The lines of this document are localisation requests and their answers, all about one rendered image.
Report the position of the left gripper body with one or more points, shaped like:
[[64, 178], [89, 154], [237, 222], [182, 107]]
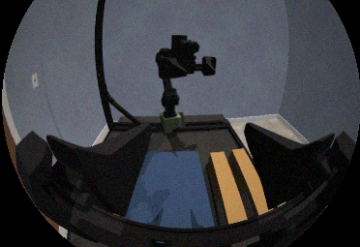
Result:
[[182, 63]]

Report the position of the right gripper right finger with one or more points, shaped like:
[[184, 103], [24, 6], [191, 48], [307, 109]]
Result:
[[280, 162]]

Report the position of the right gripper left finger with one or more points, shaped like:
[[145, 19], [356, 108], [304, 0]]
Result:
[[112, 167]]

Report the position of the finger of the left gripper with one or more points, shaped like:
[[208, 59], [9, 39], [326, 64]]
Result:
[[208, 67], [173, 69]]

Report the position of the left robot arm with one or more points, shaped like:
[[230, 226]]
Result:
[[184, 47]]

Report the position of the blue rectangular platform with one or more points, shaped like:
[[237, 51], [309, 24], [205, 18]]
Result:
[[171, 192]]

